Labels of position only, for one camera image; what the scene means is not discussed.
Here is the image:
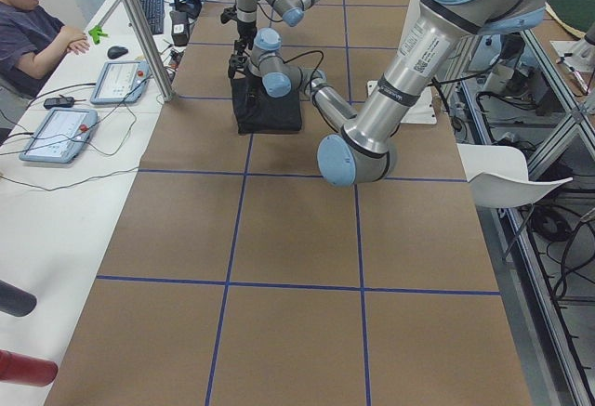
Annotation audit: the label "near teach pendant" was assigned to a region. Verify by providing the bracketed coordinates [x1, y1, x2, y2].
[19, 108, 99, 164]

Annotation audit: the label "black graphic t-shirt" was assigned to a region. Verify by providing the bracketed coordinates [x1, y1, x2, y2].
[231, 78, 302, 135]

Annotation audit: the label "red bottle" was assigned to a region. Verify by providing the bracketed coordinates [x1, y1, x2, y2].
[1, 349, 59, 387]

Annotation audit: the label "aluminium frame post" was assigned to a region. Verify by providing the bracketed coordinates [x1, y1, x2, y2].
[122, 0, 174, 102]

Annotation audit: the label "black power adapter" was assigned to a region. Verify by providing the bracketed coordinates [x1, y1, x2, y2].
[43, 97, 75, 110]

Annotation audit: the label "white curved shell panel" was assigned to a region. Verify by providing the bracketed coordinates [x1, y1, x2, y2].
[457, 144, 573, 208]

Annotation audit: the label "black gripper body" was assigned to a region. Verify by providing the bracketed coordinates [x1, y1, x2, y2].
[220, 6, 258, 42]
[228, 54, 252, 80]

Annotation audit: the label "black keyboard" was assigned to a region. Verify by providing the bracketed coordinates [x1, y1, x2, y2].
[139, 0, 165, 34]

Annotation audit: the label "green plastic object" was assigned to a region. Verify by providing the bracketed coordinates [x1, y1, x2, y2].
[88, 25, 109, 45]

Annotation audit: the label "far teach pendant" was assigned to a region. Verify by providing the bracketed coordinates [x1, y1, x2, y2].
[90, 60, 150, 105]

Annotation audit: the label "seated person in grey shirt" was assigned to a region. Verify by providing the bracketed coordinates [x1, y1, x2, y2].
[1, 0, 90, 98]

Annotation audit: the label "black computer mouse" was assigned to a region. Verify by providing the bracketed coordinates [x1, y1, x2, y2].
[107, 46, 128, 59]

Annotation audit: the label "black thermos bottle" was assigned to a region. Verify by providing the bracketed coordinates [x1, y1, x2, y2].
[0, 281, 37, 317]

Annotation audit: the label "teach pendant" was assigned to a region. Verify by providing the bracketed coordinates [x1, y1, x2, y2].
[90, 60, 150, 105]
[19, 108, 99, 164]

